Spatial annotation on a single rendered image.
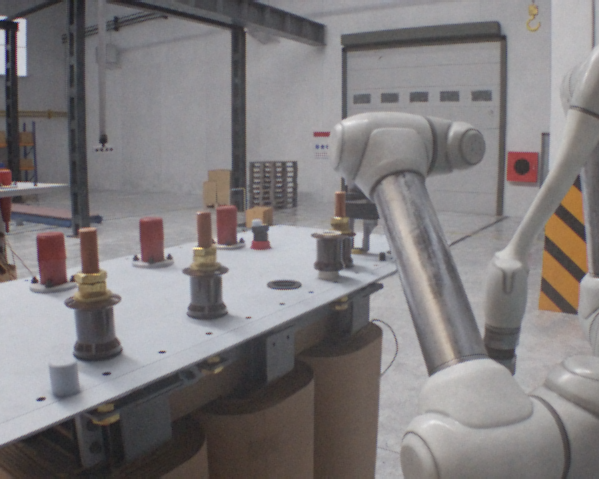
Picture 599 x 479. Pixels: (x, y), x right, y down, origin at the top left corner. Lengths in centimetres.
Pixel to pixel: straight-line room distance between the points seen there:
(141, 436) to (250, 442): 36
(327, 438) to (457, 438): 104
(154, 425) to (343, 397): 77
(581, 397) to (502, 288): 50
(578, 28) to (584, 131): 479
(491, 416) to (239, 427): 71
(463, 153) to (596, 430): 56
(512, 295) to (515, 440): 57
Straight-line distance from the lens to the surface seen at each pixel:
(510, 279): 130
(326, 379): 167
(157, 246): 156
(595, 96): 129
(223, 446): 136
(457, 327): 86
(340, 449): 180
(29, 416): 76
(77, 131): 1089
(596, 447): 88
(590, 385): 87
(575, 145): 129
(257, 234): 176
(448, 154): 110
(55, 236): 136
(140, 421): 107
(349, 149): 102
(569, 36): 604
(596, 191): 146
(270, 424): 136
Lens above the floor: 169
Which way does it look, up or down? 10 degrees down
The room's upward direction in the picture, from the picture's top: straight up
